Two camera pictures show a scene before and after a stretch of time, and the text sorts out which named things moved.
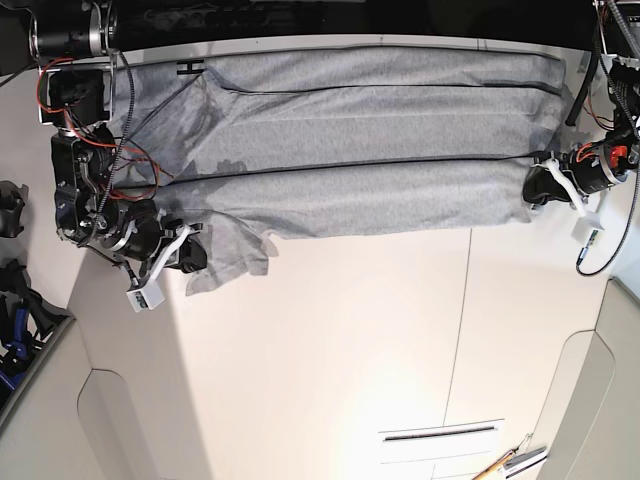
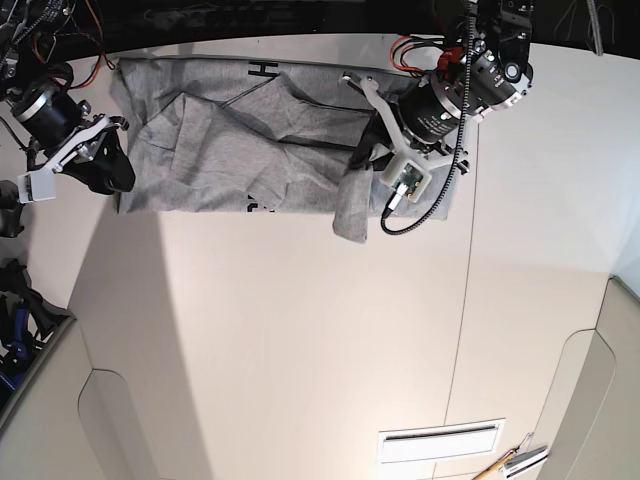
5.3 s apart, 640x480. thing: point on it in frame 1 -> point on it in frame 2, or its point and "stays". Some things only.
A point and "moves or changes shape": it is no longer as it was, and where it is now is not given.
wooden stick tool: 494,467 stays
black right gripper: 591,168 -> 481,77
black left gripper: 141,232 -> 49,117
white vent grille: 439,441 stays
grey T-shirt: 245,143 moves or changes shape
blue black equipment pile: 25,321 stays
